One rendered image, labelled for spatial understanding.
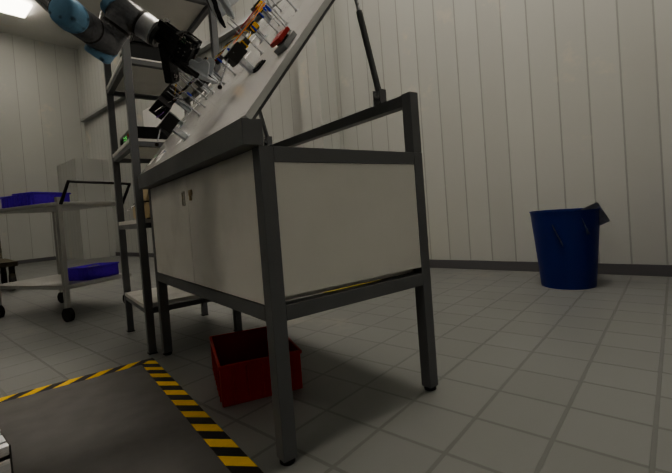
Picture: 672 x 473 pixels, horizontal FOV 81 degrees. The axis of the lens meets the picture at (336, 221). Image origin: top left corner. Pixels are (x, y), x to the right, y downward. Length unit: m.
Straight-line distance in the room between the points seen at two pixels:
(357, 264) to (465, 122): 2.90
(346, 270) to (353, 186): 0.24
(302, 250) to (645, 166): 2.92
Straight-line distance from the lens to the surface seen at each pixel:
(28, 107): 11.69
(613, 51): 3.72
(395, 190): 1.27
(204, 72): 1.31
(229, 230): 1.19
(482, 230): 3.82
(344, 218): 1.12
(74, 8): 1.26
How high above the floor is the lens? 0.63
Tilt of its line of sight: 1 degrees down
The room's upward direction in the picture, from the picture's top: 4 degrees counter-clockwise
